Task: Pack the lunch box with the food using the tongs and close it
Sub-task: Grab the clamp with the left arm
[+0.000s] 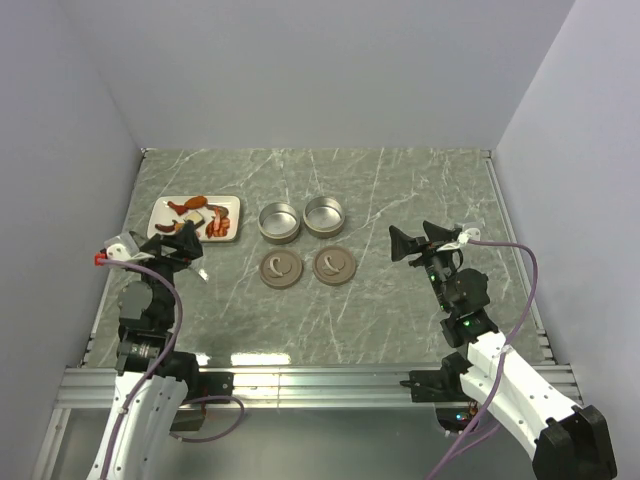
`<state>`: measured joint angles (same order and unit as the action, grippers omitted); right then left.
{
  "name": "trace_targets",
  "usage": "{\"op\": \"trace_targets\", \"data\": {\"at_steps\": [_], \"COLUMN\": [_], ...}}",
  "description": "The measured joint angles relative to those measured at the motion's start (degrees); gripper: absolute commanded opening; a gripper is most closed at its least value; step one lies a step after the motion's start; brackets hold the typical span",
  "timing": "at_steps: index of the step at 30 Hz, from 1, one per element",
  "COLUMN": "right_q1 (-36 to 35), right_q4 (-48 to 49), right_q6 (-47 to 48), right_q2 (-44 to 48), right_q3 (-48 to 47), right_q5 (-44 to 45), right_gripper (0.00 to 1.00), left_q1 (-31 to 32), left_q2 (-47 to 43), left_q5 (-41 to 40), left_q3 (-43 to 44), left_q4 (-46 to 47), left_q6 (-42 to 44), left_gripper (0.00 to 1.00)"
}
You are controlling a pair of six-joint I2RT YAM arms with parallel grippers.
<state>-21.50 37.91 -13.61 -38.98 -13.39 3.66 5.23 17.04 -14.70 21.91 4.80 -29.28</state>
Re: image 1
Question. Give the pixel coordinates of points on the right brown tin lid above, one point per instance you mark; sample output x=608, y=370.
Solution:
x=334, y=265

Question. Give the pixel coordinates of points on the left brown tin lid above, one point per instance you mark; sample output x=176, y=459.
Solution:
x=281, y=269

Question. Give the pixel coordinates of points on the black white sushi piece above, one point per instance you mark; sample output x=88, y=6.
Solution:
x=195, y=217

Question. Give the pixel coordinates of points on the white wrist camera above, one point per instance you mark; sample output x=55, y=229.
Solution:
x=469, y=234
x=121, y=248

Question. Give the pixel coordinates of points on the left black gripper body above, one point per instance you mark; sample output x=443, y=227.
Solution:
x=169, y=262

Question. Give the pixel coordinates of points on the round metal tin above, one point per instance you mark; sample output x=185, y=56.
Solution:
x=324, y=217
x=279, y=223

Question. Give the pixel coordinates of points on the fried chicken drumstick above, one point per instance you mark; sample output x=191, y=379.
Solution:
x=192, y=203

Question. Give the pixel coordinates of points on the brown tin lid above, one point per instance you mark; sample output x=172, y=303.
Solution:
x=281, y=269
x=334, y=265

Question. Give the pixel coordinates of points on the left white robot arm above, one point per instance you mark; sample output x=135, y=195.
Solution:
x=150, y=374

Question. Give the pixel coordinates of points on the aluminium frame rail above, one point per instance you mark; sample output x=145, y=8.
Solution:
x=258, y=387

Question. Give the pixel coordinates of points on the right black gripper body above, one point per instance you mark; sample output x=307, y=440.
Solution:
x=439, y=267

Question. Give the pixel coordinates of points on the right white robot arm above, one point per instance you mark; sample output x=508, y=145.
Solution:
x=563, y=439

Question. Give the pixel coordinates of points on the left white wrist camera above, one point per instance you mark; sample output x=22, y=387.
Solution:
x=121, y=248

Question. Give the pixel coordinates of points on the metal food tongs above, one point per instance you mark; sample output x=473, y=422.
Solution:
x=200, y=272

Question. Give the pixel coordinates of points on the right round metal tin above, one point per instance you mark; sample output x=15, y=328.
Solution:
x=324, y=217

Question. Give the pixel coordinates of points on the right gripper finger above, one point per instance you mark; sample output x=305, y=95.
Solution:
x=402, y=245
x=439, y=236

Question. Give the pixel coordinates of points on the left round metal tin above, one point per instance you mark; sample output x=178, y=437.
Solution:
x=279, y=223

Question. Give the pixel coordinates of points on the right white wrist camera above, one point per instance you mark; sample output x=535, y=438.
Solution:
x=469, y=234

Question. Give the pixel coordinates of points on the white square plate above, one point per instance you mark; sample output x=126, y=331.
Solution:
x=161, y=213

